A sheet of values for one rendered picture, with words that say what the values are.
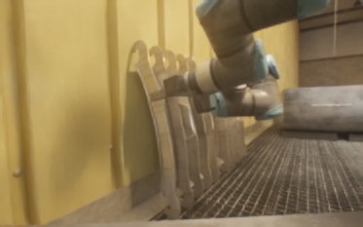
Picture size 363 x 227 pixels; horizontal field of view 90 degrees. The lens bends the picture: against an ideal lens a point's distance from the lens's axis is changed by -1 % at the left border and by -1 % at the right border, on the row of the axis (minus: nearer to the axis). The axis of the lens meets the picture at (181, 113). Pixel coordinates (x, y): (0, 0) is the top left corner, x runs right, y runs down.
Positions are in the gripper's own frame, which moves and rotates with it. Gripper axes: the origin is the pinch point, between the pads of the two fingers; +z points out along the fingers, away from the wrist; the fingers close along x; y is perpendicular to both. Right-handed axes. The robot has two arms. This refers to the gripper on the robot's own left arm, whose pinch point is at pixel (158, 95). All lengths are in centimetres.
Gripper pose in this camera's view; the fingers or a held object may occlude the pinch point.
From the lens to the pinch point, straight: 62.0
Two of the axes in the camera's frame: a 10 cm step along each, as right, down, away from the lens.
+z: -8.0, 2.0, 5.6
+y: -2.1, -9.8, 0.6
